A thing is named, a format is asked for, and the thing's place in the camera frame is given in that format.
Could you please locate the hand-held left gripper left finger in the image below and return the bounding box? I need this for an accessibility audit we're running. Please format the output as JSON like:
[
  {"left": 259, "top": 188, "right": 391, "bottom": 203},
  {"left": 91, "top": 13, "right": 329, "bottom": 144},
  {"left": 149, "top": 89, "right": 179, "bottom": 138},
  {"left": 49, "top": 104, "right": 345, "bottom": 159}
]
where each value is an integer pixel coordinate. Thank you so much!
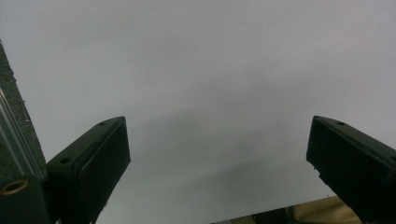
[{"left": 46, "top": 116, "right": 132, "bottom": 224}]

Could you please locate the metal rail with dark padding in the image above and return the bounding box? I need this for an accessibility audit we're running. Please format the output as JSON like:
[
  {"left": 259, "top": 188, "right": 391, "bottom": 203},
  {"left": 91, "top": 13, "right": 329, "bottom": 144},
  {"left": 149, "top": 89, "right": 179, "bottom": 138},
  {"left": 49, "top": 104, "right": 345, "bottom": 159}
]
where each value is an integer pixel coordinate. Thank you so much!
[{"left": 0, "top": 40, "right": 49, "bottom": 182}]

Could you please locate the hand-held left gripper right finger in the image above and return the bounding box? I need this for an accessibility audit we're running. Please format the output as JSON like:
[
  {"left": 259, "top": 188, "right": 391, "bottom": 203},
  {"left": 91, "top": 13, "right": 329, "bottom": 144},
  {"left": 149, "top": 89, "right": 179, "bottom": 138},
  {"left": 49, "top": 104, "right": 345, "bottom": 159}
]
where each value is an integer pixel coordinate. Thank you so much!
[{"left": 305, "top": 115, "right": 396, "bottom": 224}]

